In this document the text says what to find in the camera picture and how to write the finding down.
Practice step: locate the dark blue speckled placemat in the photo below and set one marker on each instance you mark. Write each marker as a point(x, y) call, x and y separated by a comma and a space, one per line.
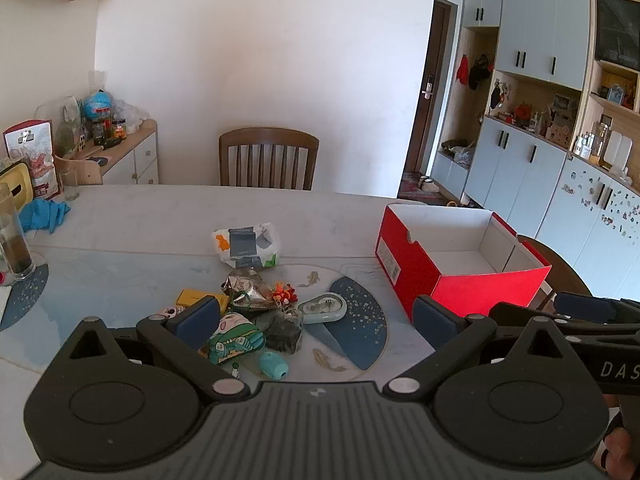
point(25, 295)

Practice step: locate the red snack bag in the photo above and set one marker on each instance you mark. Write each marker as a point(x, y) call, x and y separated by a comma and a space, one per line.
point(35, 155)

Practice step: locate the blue cloth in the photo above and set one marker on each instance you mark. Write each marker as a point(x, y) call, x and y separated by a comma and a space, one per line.
point(45, 214)

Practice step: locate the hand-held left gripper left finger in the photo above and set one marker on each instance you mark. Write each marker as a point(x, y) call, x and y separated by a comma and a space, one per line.
point(197, 317)

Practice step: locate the tall glass jar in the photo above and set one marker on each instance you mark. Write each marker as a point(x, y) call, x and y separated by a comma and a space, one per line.
point(15, 240)

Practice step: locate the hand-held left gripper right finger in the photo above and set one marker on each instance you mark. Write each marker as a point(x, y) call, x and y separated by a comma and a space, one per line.
point(435, 322)

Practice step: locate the pink anime face badge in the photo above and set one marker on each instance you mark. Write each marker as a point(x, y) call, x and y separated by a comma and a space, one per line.
point(169, 312)

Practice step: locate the round fish print placemat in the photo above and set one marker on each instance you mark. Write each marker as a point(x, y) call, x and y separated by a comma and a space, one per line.
point(355, 330)

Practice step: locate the dark plastic packet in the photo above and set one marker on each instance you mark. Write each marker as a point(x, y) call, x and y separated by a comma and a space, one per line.
point(284, 332)

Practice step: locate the red hanging item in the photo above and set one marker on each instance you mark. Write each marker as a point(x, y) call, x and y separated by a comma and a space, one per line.
point(462, 70)

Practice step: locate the white wooden sideboard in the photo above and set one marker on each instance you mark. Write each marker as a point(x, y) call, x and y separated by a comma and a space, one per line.
point(135, 160)

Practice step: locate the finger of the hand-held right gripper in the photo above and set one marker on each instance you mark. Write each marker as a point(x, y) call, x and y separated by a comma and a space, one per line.
point(510, 311)
point(582, 307)

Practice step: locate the white wall cabinet unit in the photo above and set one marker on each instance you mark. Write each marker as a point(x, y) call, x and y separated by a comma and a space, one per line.
point(525, 160)

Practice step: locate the yellow tissue box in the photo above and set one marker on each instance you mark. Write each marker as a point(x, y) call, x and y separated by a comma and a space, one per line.
point(15, 180)

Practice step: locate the silver foil packet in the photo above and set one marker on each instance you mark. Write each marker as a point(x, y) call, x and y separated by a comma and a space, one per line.
point(247, 290)

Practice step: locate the blue globe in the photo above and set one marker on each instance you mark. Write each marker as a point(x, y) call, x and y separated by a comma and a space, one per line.
point(96, 105)

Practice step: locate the red dragon toy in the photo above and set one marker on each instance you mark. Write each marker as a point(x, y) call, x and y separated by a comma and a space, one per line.
point(283, 294)

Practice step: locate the person's right hand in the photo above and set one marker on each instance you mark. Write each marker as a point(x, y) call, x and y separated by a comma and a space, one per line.
point(620, 452)

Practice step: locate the red patterned rug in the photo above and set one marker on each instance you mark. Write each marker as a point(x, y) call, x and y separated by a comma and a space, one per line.
point(410, 187)

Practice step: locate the black hanging bag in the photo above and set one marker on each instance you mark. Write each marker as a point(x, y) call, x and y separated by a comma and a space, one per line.
point(479, 72)

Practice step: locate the yellow small box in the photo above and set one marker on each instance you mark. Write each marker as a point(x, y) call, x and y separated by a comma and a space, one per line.
point(192, 297)

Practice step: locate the dark glass jar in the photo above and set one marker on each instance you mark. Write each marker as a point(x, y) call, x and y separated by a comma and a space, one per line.
point(99, 132)

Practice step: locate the white plastic bag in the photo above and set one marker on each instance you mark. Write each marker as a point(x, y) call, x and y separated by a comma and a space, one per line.
point(245, 247)

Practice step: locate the wooden slat back chair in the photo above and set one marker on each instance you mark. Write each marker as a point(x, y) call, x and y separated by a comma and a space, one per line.
point(565, 270)
point(267, 157)

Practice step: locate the small teal case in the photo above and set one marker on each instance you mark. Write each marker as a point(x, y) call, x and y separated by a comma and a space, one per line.
point(272, 364)

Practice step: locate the red shoe box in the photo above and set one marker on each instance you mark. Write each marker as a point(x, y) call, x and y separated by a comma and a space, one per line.
point(460, 285)

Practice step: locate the dark wooden door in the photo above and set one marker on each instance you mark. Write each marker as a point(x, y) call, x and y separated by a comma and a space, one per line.
point(435, 125)

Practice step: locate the orange food jar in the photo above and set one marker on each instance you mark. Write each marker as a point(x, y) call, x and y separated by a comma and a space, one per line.
point(118, 129)

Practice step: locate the green cartoon pouch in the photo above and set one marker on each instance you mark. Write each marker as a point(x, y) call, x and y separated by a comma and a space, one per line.
point(235, 337)

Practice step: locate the clear drinking glass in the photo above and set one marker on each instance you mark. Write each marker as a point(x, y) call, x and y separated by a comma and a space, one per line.
point(70, 185)

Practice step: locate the pale mint oval case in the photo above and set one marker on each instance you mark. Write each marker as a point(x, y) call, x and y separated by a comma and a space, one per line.
point(320, 309)

